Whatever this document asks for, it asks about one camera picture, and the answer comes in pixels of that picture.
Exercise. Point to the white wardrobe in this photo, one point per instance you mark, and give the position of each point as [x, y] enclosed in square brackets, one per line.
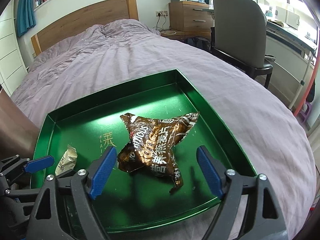
[12, 67]

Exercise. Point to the green metal tray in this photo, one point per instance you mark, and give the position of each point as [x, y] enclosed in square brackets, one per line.
[141, 197]

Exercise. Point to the white desk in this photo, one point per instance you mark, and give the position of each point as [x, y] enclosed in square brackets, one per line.
[292, 39]

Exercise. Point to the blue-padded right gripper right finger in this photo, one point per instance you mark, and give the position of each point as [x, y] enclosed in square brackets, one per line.
[263, 218]

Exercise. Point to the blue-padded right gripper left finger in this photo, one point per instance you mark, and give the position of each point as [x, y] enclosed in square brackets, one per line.
[49, 220]

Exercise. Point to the brown foil snack bag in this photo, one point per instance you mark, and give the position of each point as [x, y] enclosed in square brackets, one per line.
[151, 142]

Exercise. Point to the wall power socket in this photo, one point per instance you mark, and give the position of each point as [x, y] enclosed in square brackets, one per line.
[162, 13]

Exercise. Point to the purple bed duvet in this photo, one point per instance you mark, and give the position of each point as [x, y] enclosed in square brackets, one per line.
[76, 91]

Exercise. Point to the wooden headboard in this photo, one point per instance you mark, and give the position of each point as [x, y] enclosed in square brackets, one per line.
[78, 21]

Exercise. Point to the wooden drawer cabinet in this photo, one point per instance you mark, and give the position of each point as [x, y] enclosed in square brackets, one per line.
[190, 18]

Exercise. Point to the grey office chair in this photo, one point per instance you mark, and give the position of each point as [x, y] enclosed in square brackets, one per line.
[239, 36]

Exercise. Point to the teal curtain left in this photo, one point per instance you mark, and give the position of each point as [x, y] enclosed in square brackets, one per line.
[25, 19]

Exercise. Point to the black and copper bin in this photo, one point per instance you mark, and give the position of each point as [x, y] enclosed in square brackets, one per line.
[18, 134]

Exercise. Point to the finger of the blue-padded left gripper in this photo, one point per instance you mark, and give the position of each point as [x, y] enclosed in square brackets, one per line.
[21, 202]
[16, 166]

